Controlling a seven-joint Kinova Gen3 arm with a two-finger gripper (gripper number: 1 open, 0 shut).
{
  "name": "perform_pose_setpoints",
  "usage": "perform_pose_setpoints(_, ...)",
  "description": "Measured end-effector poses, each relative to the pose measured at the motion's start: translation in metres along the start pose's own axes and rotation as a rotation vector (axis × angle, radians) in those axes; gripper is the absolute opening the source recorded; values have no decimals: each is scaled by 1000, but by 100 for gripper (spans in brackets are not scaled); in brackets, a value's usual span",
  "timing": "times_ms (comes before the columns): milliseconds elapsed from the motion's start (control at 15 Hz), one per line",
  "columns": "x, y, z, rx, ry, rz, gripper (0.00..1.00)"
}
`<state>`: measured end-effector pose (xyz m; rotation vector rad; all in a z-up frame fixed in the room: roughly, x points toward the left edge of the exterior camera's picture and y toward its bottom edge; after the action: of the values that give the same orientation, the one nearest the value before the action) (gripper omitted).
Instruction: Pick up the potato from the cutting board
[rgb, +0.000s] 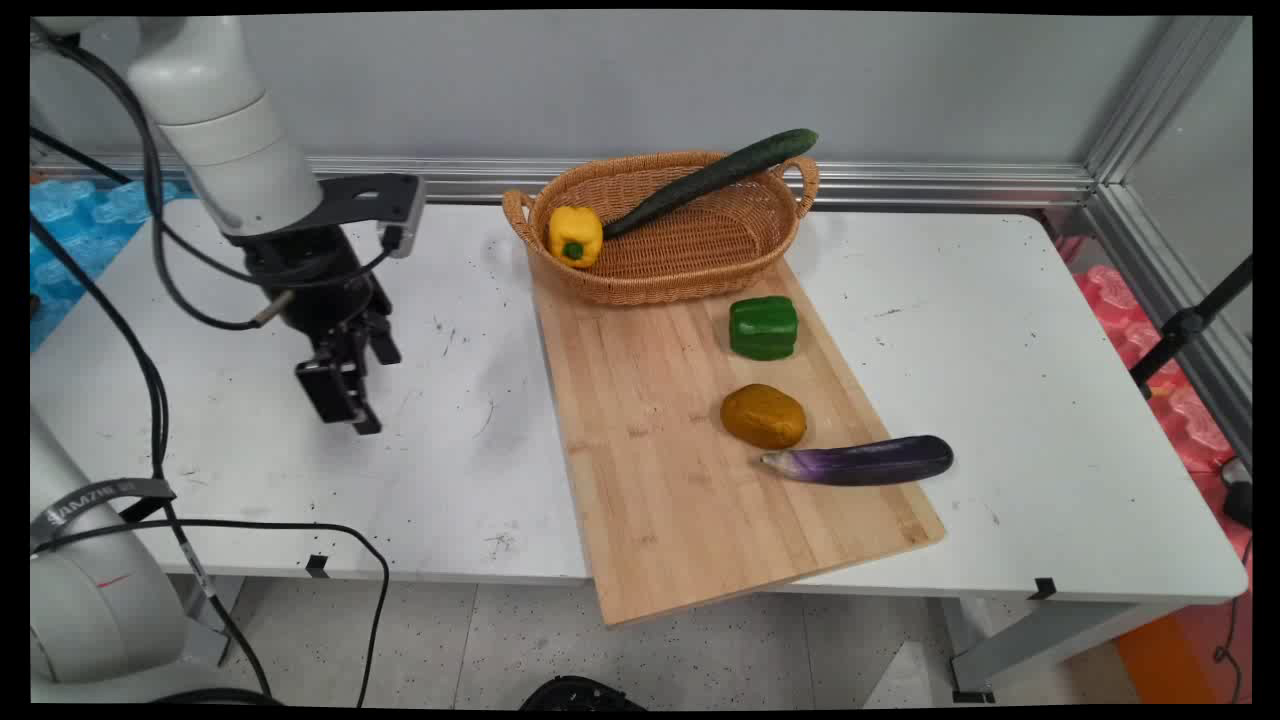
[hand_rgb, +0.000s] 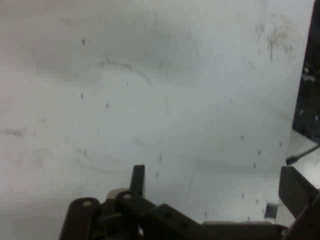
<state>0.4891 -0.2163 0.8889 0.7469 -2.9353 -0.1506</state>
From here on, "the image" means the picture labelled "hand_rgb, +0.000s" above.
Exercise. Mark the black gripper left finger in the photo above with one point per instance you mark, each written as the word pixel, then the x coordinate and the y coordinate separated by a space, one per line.
pixel 130 212

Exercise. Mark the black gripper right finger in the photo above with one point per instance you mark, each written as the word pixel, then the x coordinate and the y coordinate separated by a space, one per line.
pixel 295 195

